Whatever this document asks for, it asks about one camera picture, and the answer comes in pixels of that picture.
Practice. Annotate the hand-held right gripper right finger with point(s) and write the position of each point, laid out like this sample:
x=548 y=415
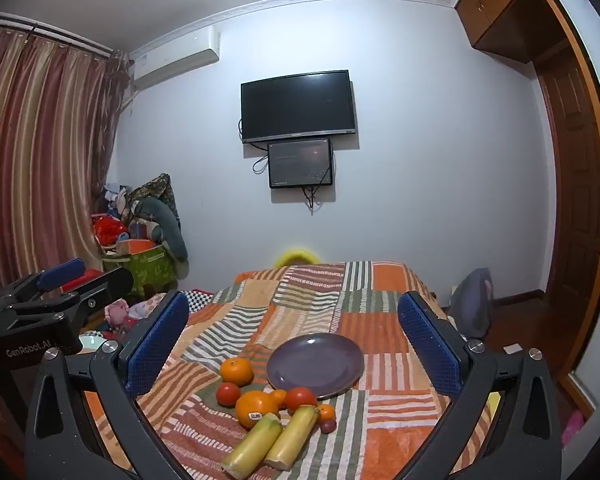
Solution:
x=430 y=345

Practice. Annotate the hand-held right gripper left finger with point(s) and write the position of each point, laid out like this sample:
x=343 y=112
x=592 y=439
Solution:
x=157 y=342

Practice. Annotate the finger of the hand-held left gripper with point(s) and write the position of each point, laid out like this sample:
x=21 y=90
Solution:
x=105 y=285
x=60 y=270

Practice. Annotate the medium orange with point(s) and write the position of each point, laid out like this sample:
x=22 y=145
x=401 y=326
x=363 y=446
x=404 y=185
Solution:
x=236 y=371

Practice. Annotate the red tomato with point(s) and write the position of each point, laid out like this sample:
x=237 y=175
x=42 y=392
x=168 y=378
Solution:
x=228 y=394
x=300 y=399

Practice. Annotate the large orange with sticker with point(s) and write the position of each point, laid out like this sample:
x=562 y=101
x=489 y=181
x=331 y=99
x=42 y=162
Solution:
x=252 y=405

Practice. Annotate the purple plate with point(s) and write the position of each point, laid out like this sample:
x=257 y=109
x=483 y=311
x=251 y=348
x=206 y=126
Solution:
x=315 y=365

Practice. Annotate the small tangerine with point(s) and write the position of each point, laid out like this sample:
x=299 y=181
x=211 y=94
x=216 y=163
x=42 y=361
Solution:
x=280 y=396
x=326 y=412

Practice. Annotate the yellow-green corn cob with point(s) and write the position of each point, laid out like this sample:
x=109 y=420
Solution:
x=292 y=435
x=252 y=445

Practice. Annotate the red box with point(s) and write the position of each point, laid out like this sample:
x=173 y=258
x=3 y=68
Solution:
x=87 y=276

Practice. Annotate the pink toy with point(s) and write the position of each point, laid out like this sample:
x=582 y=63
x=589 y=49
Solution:
x=116 y=312

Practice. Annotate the pink floral sheet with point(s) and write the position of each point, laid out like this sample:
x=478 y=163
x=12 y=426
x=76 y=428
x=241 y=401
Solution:
x=147 y=306

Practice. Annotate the green storage box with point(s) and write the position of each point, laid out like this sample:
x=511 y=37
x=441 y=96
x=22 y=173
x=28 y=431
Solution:
x=147 y=270

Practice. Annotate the orange box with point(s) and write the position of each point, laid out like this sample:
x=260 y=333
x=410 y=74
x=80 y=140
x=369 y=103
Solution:
x=137 y=246

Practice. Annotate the red plastic bag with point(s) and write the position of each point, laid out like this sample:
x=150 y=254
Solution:
x=107 y=230

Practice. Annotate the grey-blue chair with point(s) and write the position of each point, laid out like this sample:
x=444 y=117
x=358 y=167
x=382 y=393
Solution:
x=472 y=305

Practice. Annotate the black white checkered cloth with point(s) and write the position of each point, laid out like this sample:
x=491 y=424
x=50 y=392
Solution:
x=200 y=300

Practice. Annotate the striped patchwork blanket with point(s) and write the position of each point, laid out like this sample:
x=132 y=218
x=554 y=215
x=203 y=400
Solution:
x=370 y=305

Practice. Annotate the white paper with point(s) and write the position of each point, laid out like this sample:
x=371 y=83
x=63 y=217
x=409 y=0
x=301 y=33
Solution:
x=512 y=348

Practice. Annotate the pile of clothes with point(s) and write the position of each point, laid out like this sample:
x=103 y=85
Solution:
x=115 y=200

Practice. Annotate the camouflage cloth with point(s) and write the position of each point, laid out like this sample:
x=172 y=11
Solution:
x=155 y=185

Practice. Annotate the striped red curtain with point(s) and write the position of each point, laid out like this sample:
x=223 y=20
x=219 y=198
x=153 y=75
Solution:
x=40 y=150

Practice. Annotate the small dark red fruit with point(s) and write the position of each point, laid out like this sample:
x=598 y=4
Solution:
x=328 y=426

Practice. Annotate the yellow round object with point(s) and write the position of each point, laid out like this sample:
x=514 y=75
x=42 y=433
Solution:
x=295 y=256

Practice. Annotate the pink object on floor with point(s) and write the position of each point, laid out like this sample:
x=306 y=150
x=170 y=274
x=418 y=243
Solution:
x=574 y=427

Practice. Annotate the brown wooden door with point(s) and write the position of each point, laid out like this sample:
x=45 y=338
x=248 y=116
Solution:
x=575 y=185

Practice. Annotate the white air conditioner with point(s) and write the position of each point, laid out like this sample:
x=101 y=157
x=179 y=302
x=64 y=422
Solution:
x=175 y=57

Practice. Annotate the wooden overhead cabinet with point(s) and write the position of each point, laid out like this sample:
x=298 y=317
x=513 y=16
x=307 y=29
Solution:
x=505 y=5

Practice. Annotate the small black wall monitor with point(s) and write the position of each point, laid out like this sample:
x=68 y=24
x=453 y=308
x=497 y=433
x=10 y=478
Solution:
x=300 y=162

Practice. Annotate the curtain rail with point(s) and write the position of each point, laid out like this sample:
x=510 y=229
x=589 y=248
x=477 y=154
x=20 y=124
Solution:
x=50 y=32

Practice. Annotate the black wall television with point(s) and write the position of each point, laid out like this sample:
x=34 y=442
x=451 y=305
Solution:
x=297 y=105

